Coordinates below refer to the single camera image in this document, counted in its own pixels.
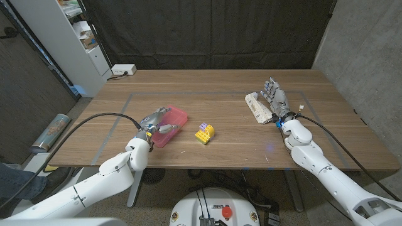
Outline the person's dark shoe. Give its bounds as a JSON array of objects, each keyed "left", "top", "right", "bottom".
[{"left": 31, "top": 166, "right": 73, "bottom": 205}]

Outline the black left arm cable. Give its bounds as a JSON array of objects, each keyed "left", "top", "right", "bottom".
[{"left": 0, "top": 112, "right": 142, "bottom": 210}]

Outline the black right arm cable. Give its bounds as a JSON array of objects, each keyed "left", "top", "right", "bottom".
[{"left": 296, "top": 114, "right": 402, "bottom": 202}]

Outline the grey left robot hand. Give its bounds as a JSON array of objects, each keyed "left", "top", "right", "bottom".
[{"left": 134, "top": 106, "right": 180, "bottom": 142}]

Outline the person's leg in jeans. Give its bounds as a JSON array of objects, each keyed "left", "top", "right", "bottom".
[{"left": 0, "top": 161, "right": 48, "bottom": 202}]

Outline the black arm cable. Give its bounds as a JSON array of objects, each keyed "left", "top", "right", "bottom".
[
  {"left": 296, "top": 114, "right": 402, "bottom": 202},
  {"left": 0, "top": 112, "right": 142, "bottom": 210}
]

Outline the black round floor object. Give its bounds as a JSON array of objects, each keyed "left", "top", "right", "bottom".
[{"left": 143, "top": 168, "right": 166, "bottom": 185}]

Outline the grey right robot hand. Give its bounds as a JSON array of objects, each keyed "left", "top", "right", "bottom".
[{"left": 259, "top": 77, "right": 296, "bottom": 122}]

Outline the rolled printed poster tube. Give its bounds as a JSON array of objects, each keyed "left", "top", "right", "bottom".
[{"left": 30, "top": 113, "right": 70, "bottom": 154}]

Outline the cardboard box with blue tape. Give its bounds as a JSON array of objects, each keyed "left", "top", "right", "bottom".
[{"left": 80, "top": 33, "right": 98, "bottom": 50}]

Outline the white power strip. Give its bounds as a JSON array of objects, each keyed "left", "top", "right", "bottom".
[{"left": 111, "top": 63, "right": 138, "bottom": 76}]

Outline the black box beside robot base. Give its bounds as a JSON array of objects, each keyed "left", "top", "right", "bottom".
[{"left": 263, "top": 210, "right": 281, "bottom": 226}]

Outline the pink plastic pencil case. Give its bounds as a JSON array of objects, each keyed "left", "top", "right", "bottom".
[{"left": 152, "top": 105, "right": 189, "bottom": 149}]

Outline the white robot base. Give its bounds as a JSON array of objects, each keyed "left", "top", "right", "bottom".
[{"left": 169, "top": 187, "right": 261, "bottom": 226}]

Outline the white patterned pen bag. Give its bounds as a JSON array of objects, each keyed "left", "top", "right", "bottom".
[{"left": 244, "top": 92, "right": 274, "bottom": 125}]

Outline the yellow and purple lego stack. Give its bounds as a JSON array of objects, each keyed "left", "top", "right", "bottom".
[{"left": 194, "top": 122, "right": 215, "bottom": 146}]

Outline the grey table leg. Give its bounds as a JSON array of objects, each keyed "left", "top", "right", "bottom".
[
  {"left": 284, "top": 170, "right": 305, "bottom": 213},
  {"left": 126, "top": 171, "right": 144, "bottom": 208}
]

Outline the black curtain backdrop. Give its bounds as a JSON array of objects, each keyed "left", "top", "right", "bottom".
[{"left": 80, "top": 0, "right": 337, "bottom": 70}]

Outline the white shelf cabinet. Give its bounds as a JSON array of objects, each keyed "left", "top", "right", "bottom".
[{"left": 9, "top": 0, "right": 113, "bottom": 98}]

